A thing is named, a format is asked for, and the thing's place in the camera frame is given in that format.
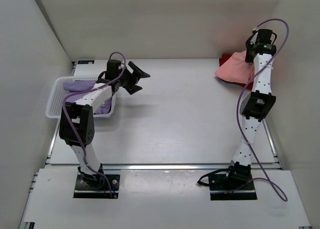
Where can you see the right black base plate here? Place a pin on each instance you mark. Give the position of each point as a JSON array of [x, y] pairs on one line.
[[221, 189]]

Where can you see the folded red t shirt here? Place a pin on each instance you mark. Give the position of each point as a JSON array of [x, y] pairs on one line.
[[225, 59]]

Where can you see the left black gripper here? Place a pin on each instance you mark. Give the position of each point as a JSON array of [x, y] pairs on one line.
[[132, 88]]

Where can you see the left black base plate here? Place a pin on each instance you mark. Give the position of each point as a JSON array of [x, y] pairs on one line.
[[87, 190]]

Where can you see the salmon pink t shirt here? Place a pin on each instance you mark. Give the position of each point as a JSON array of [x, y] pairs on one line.
[[236, 69]]

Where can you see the white plastic laundry basket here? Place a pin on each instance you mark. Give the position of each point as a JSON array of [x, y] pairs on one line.
[[53, 101]]

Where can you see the aluminium rail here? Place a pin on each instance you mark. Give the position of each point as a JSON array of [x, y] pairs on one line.
[[164, 167]]

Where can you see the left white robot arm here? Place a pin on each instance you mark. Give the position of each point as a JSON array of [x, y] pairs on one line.
[[77, 126]]

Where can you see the lilac t shirt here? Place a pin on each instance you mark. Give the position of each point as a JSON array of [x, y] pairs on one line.
[[76, 86]]

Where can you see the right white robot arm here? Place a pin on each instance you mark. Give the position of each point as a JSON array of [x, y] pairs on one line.
[[253, 109]]

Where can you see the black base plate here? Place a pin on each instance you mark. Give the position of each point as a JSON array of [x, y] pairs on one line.
[[221, 189], [87, 190]]

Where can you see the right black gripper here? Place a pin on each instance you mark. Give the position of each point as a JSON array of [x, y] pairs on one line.
[[247, 59]]

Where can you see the folded teal t shirt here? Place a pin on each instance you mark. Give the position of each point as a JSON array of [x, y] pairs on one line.
[[228, 83]]

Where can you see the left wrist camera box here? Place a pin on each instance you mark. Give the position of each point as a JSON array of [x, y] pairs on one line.
[[112, 69]]

